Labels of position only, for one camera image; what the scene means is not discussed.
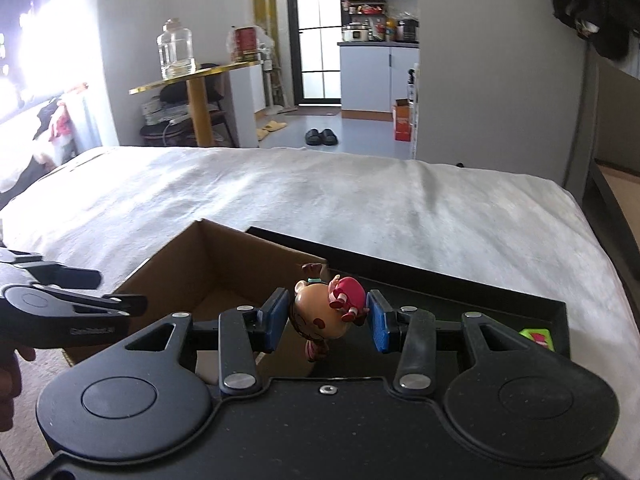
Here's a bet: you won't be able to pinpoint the brown-haired doll figurine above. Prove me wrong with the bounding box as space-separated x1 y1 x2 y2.
288 263 369 362

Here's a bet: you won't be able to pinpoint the green toy box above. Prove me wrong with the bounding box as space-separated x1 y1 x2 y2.
520 328 554 351

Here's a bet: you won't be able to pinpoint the brown cardboard box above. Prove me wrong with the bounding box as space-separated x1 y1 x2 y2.
62 218 329 378

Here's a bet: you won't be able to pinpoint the black tray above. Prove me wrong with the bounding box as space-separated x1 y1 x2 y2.
247 226 570 379

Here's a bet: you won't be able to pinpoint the white bed blanket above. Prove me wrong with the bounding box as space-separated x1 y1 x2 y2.
1 146 639 478

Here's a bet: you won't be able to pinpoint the yellow slippers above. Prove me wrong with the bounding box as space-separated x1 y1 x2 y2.
256 120 288 142

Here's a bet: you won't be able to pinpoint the black slippers pair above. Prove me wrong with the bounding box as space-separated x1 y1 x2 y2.
305 129 338 146

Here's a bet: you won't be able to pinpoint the orange cardboard box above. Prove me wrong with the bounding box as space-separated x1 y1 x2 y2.
393 99 412 142

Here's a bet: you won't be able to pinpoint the gold round side table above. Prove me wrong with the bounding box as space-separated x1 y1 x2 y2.
128 62 257 148

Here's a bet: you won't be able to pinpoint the black framed board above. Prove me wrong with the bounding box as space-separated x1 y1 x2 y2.
582 160 639 311

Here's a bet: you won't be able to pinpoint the red canister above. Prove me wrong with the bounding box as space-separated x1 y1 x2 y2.
232 26 259 62

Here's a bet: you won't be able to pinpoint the white kitchen cabinet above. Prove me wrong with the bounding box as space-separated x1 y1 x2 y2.
340 42 420 116

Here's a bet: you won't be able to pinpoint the clear glass jar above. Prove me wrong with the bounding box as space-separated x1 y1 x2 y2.
156 18 196 80

